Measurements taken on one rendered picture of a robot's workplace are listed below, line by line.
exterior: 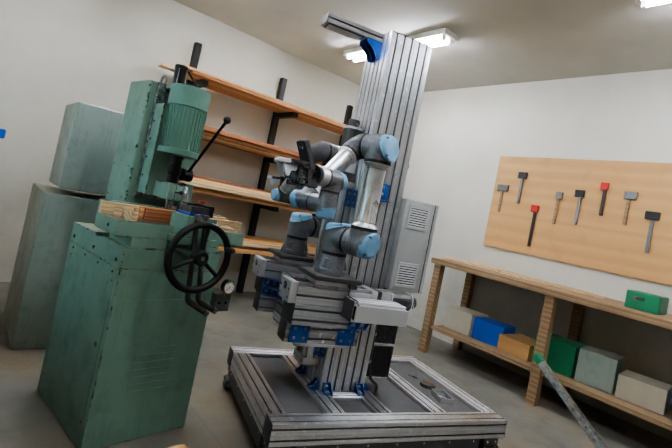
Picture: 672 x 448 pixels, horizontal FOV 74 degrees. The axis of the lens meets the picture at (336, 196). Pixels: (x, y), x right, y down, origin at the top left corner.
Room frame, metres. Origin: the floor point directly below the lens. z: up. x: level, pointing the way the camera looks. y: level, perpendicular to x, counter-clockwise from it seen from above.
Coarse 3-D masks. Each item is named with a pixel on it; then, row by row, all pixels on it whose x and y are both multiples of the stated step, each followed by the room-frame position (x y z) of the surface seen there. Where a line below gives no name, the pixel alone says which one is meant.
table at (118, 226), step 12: (96, 216) 1.83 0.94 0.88; (108, 216) 1.75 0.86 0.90; (108, 228) 1.74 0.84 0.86; (120, 228) 1.71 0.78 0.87; (132, 228) 1.74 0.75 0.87; (144, 228) 1.77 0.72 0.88; (156, 228) 1.81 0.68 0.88; (168, 228) 1.85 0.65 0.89; (168, 240) 1.84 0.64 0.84; (180, 240) 1.79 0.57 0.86; (216, 240) 2.03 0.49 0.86; (240, 240) 2.13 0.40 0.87
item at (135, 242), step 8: (120, 240) 1.81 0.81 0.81; (128, 240) 1.76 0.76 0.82; (136, 240) 1.76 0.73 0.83; (144, 240) 1.78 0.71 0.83; (152, 240) 1.81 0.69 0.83; (160, 240) 1.83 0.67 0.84; (152, 248) 1.81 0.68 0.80; (160, 248) 1.84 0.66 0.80; (208, 248) 2.00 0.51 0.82; (216, 248) 2.03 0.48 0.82
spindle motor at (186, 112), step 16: (176, 96) 1.92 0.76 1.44; (192, 96) 1.92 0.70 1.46; (208, 96) 1.98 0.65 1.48; (176, 112) 1.92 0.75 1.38; (192, 112) 1.94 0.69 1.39; (176, 128) 1.92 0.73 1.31; (192, 128) 1.95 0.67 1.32; (160, 144) 1.94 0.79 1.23; (176, 144) 1.92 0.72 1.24; (192, 144) 1.96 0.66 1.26
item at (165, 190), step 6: (156, 180) 2.03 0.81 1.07; (156, 186) 2.02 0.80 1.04; (162, 186) 1.98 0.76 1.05; (168, 186) 1.95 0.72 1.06; (174, 186) 1.96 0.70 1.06; (180, 186) 1.98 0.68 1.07; (156, 192) 2.01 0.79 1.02; (162, 192) 1.97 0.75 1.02; (168, 192) 1.95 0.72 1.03; (168, 198) 1.95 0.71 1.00; (174, 198) 1.97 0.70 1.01; (180, 198) 1.99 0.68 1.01
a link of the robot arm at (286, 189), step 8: (320, 144) 2.45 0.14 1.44; (328, 144) 2.47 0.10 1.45; (312, 152) 2.44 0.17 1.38; (320, 152) 2.44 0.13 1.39; (328, 152) 2.45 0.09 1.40; (320, 160) 2.47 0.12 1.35; (288, 184) 2.58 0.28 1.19; (272, 192) 2.65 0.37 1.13; (280, 192) 2.62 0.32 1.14; (288, 192) 2.62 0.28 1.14; (280, 200) 2.65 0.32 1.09; (288, 200) 2.67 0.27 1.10
